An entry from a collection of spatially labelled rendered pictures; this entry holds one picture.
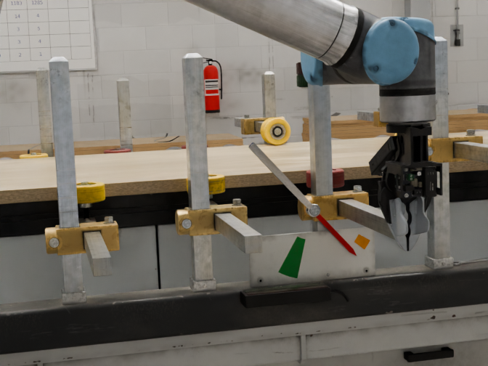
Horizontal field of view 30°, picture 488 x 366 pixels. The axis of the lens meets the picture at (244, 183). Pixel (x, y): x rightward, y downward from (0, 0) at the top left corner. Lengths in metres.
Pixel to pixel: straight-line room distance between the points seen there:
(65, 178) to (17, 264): 0.31
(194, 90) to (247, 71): 7.32
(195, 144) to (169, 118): 7.23
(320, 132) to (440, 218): 0.32
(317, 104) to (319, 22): 0.57
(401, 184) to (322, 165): 0.38
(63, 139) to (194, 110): 0.25
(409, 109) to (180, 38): 7.57
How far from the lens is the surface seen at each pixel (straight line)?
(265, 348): 1.87
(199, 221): 1.75
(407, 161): 1.47
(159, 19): 8.97
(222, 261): 2.01
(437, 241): 1.92
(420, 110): 1.46
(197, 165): 1.74
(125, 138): 2.82
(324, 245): 1.82
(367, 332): 1.93
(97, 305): 1.74
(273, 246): 1.79
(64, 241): 1.73
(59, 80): 1.71
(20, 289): 1.98
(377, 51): 1.26
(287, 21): 1.23
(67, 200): 1.72
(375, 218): 1.63
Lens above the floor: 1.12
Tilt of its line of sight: 7 degrees down
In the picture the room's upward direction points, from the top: 2 degrees counter-clockwise
